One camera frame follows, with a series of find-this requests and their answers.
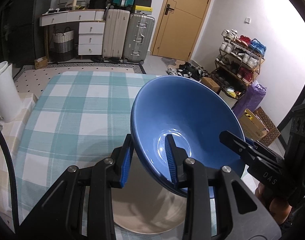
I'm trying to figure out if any black cable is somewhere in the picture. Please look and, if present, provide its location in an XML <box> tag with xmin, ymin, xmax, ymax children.
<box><xmin>0</xmin><ymin>119</ymin><xmax>19</xmax><ymax>233</ymax></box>

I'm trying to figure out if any silver suitcase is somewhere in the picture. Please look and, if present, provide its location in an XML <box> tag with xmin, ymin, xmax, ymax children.
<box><xmin>122</xmin><ymin>12</ymin><xmax>155</xmax><ymax>64</ymax></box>

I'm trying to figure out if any beige trash bin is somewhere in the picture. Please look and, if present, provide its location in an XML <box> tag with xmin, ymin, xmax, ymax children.
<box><xmin>219</xmin><ymin>85</ymin><xmax>242</xmax><ymax>105</ymax></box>

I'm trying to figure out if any brown cardboard box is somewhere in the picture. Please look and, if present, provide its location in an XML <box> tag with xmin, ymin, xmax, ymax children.
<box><xmin>201</xmin><ymin>77</ymin><xmax>220</xmax><ymax>93</ymax></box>

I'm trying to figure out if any shoe rack with shoes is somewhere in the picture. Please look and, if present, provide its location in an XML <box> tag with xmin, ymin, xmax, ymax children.
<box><xmin>216</xmin><ymin>29</ymin><xmax>267</xmax><ymax>85</ymax></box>

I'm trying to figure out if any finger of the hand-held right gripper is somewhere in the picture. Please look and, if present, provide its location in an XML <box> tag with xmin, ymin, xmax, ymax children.
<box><xmin>219</xmin><ymin>130</ymin><xmax>258</xmax><ymax>165</ymax></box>
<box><xmin>245</xmin><ymin>140</ymin><xmax>286</xmax><ymax>161</ymax></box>

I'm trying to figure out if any patterned flat board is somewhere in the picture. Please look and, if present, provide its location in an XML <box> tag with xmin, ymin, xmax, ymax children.
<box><xmin>254</xmin><ymin>106</ymin><xmax>280</xmax><ymax>147</ymax></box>

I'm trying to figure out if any scattered pile of shoes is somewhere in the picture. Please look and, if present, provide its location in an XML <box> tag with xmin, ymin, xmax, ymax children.
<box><xmin>168</xmin><ymin>62</ymin><xmax>208</xmax><ymax>82</ymax></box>

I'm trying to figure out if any black refrigerator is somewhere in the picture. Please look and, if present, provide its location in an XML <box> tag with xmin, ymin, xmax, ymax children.
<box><xmin>0</xmin><ymin>0</ymin><xmax>53</xmax><ymax>68</ymax></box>

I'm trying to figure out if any yellow black shoe box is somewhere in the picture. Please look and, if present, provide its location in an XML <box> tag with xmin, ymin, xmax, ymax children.
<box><xmin>132</xmin><ymin>5</ymin><xmax>153</xmax><ymax>15</ymax></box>

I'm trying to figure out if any woven laundry basket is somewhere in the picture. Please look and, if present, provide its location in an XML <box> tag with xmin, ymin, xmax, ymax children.
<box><xmin>52</xmin><ymin>27</ymin><xmax>75</xmax><ymax>61</ymax></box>

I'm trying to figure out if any purple bag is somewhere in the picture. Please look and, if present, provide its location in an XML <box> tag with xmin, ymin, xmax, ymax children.
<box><xmin>232</xmin><ymin>81</ymin><xmax>267</xmax><ymax>118</ymax></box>

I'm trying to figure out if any grey door mat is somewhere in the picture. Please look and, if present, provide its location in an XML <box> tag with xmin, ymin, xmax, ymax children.
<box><xmin>161</xmin><ymin>57</ymin><xmax>177</xmax><ymax>67</ymax></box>

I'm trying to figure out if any large open cardboard box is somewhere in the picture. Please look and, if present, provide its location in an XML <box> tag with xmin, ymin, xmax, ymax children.
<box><xmin>239</xmin><ymin>109</ymin><xmax>267</xmax><ymax>142</ymax></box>

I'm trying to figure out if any person's right hand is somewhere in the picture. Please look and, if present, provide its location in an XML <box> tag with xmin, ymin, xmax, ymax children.
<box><xmin>255</xmin><ymin>182</ymin><xmax>292</xmax><ymax>226</ymax></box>

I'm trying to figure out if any white electric kettle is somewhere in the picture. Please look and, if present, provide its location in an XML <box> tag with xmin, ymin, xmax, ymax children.
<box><xmin>0</xmin><ymin>61</ymin><xmax>18</xmax><ymax>123</ymax></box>

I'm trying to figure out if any beige dotted rug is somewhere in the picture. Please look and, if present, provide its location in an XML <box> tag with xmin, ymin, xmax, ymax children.
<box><xmin>14</xmin><ymin>62</ymin><xmax>146</xmax><ymax>88</ymax></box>

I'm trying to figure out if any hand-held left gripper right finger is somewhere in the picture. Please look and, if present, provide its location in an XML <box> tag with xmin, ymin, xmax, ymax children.
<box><xmin>165</xmin><ymin>134</ymin><xmax>280</xmax><ymax>240</ymax></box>

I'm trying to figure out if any cream plate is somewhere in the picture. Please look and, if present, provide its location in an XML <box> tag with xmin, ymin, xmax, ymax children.
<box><xmin>112</xmin><ymin>160</ymin><xmax>193</xmax><ymax>234</ymax></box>

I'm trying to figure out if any wooden door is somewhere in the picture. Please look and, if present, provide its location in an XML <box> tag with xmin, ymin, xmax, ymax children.
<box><xmin>151</xmin><ymin>0</ymin><xmax>217</xmax><ymax>58</ymax></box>

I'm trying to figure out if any beige suitcase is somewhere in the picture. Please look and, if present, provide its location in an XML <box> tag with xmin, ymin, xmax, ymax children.
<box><xmin>102</xmin><ymin>9</ymin><xmax>130</xmax><ymax>59</ymax></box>

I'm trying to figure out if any small cardboard box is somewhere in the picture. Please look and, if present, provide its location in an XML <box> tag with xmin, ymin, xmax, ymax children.
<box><xmin>34</xmin><ymin>57</ymin><xmax>48</xmax><ymax>70</ymax></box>

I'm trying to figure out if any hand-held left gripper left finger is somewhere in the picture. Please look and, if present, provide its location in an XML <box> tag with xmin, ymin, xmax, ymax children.
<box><xmin>20</xmin><ymin>134</ymin><xmax>136</xmax><ymax>230</ymax></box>

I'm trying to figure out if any white vanity desk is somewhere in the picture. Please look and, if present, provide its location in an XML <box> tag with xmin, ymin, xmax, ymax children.
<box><xmin>39</xmin><ymin>9</ymin><xmax>106</xmax><ymax>56</ymax></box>

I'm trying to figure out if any wooden shoe rack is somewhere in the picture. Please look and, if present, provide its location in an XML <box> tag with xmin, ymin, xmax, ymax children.
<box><xmin>212</xmin><ymin>39</ymin><xmax>265</xmax><ymax>98</ymax></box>

